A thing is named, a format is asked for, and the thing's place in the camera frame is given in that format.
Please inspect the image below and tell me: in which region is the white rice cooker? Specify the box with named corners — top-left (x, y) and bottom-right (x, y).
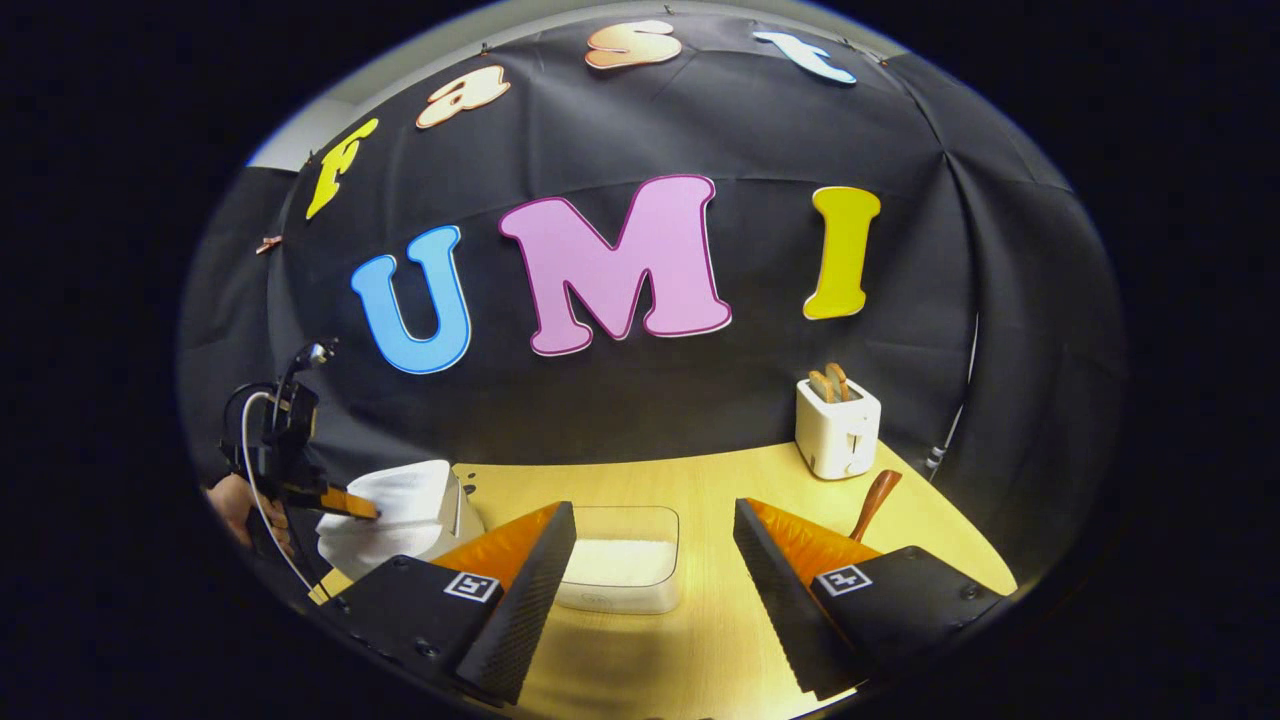
top-left (316, 460), bottom-right (486, 581)

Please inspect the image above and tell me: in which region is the brown wooden spoon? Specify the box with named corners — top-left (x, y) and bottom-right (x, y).
top-left (850, 469), bottom-right (903, 543)

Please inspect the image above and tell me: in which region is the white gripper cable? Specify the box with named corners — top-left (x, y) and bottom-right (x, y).
top-left (240, 392), bottom-right (316, 591)

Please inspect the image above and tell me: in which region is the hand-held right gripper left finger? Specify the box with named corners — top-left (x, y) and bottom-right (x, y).
top-left (318, 500), bottom-right (578, 706)

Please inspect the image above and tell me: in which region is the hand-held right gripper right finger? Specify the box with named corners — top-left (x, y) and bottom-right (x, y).
top-left (733, 497), bottom-right (1006, 701)

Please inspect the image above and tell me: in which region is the white toaster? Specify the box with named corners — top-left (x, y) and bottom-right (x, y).
top-left (795, 377), bottom-right (883, 481)

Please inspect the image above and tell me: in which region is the white power cable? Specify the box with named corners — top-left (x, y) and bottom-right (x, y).
top-left (925, 315), bottom-right (981, 471)

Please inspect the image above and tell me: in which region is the black backdrop cloth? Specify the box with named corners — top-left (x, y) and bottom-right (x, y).
top-left (178, 12), bottom-right (1129, 591)

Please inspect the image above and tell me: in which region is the clear plastic container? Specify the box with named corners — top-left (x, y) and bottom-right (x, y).
top-left (555, 505), bottom-right (681, 614)

